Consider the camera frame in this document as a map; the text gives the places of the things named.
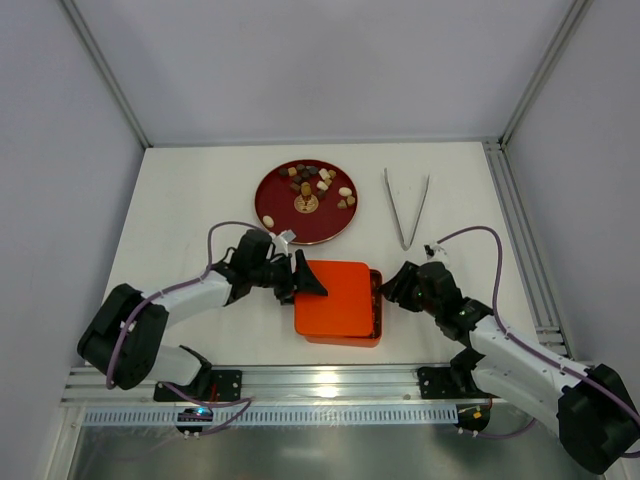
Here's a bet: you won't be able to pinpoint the round dark red tray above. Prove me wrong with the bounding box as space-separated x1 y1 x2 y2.
254 159 359 245

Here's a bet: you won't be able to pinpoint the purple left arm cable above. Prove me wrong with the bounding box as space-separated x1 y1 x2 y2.
105 221 274 441

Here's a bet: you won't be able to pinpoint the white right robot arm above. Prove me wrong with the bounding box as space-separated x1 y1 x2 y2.
380 262 639 474

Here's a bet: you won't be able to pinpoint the aluminium mounting rail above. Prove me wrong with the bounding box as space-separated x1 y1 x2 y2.
59 362 596 404

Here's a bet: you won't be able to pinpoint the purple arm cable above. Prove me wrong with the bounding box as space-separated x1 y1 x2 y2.
424 225 640 459
105 221 274 441

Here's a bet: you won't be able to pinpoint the silver metal tongs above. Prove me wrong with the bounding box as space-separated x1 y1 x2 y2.
382 168 431 252

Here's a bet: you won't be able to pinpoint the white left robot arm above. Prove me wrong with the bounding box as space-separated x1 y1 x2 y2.
76 225 328 404

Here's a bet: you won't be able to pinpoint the brown chocolate on centre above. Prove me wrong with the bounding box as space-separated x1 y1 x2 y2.
301 183 312 199

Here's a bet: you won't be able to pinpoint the right aluminium frame post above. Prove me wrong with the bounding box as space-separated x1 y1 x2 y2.
499 0 594 149

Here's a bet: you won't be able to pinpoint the perforated cable duct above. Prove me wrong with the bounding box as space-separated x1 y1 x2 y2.
82 403 458 427

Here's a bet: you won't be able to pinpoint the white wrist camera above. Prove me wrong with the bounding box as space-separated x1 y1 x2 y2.
424 242 449 265
270 230 296 256

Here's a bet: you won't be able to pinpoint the left aluminium frame post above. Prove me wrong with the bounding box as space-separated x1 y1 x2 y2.
58 0 152 150

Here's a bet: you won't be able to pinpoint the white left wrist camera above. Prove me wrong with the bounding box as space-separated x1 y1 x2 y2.
270 230 296 256

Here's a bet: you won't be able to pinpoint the orange box lid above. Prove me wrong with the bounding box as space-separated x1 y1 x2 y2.
294 260 373 337

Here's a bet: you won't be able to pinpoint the white round chocolate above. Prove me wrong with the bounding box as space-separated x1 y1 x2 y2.
262 216 275 228

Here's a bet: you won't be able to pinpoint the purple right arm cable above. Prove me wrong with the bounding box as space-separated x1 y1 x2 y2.
424 225 640 459

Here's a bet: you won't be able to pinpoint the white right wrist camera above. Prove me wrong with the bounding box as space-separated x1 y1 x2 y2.
424 242 449 265

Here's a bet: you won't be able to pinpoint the orange chocolate box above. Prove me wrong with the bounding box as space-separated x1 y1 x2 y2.
301 268 383 348

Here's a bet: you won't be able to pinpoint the aluminium frame post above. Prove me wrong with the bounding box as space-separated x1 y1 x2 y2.
58 0 152 150
499 0 594 149

